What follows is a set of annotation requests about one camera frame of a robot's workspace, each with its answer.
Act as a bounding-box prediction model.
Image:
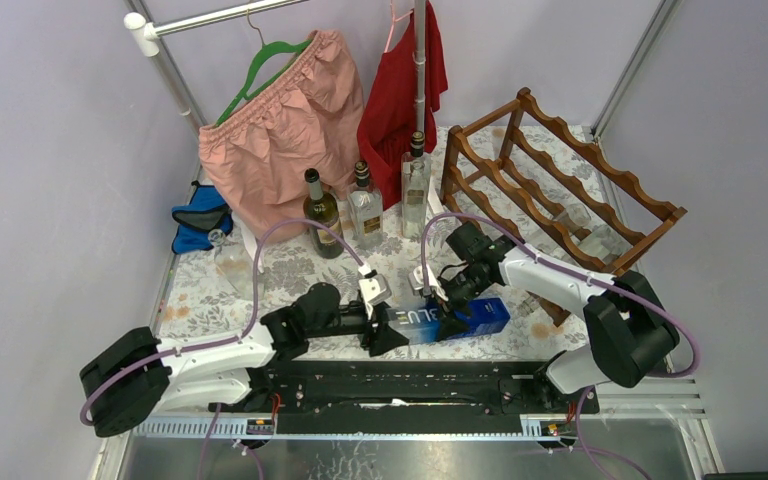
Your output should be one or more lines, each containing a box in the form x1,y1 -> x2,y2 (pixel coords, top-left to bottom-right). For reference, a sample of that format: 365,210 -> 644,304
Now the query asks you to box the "small clear glass bottle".
553,203 -> 591,235

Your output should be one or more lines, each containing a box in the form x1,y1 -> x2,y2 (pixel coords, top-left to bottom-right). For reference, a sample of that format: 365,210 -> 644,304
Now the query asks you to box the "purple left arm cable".
79,219 -> 369,480

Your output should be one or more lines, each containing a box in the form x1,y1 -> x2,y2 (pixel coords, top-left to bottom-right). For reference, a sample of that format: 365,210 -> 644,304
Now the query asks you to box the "clear bottle black gold cap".
401,131 -> 431,240

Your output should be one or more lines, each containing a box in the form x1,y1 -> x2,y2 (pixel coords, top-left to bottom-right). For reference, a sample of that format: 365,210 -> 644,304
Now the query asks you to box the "blue black bag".
171,181 -> 233,255

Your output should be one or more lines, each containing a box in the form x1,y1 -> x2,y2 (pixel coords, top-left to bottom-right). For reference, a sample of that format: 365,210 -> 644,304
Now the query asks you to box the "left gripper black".
306,302 -> 409,358

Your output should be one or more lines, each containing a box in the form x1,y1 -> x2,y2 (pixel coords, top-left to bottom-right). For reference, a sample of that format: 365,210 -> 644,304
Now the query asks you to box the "white fabric strip by rack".
427,174 -> 447,216

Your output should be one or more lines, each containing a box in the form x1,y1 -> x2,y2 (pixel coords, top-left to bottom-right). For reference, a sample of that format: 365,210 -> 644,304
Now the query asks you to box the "metal clothes rail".
123,1 -> 324,134

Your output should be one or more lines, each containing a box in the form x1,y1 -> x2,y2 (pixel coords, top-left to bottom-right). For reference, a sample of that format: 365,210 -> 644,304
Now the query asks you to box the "small clear bottle bluish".
515,295 -> 541,318

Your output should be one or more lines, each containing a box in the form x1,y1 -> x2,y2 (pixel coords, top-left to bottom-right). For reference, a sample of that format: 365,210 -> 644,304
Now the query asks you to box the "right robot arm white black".
441,223 -> 680,412

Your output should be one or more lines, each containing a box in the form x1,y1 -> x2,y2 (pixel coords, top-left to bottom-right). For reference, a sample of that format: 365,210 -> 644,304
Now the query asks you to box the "blue glass bottle silver cap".
385,297 -> 511,344

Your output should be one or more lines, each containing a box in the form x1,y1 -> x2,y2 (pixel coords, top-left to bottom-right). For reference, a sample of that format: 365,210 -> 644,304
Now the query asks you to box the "pink clothes hanger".
384,0 -> 415,52

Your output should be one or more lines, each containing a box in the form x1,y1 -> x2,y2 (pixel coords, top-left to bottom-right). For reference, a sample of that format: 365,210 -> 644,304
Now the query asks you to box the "clear square liquor bottle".
348,160 -> 384,249

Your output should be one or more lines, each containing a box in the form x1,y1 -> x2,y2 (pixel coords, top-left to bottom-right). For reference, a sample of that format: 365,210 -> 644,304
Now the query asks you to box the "clear glass wine bottle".
578,225 -> 627,264

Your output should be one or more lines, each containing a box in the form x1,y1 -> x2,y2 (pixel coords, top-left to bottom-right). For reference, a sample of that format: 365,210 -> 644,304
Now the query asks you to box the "wooden wine rack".
439,86 -> 688,328

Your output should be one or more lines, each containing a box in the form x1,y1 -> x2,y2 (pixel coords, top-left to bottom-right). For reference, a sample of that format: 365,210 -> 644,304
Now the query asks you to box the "clear glass flask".
207,229 -> 265,301

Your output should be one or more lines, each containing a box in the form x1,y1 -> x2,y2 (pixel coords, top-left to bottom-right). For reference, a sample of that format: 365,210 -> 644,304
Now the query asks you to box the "vertical metal pole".
413,0 -> 426,134

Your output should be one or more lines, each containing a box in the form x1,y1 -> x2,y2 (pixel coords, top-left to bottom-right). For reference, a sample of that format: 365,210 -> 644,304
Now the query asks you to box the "pink skirt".
199,30 -> 364,238

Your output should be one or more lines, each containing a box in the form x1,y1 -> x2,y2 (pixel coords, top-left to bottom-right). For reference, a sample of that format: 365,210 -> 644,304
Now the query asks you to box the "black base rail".
196,360 -> 600,435

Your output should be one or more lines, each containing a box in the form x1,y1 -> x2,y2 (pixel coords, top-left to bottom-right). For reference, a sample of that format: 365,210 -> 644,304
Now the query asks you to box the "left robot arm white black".
79,278 -> 410,438

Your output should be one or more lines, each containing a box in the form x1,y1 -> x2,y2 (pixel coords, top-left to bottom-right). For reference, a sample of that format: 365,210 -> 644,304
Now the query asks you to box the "dark green wine bottle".
303,168 -> 344,259

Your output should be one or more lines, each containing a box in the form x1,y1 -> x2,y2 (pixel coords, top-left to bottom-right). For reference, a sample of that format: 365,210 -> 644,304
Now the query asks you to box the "green clothes hanger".
215,13 -> 312,127

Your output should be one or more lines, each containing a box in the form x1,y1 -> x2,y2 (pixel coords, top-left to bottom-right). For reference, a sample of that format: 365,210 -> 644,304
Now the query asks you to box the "red garment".
356,2 -> 448,210

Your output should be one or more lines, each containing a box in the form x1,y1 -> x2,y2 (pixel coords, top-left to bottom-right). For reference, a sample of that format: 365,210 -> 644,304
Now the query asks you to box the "floral table mat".
152,124 -> 630,362

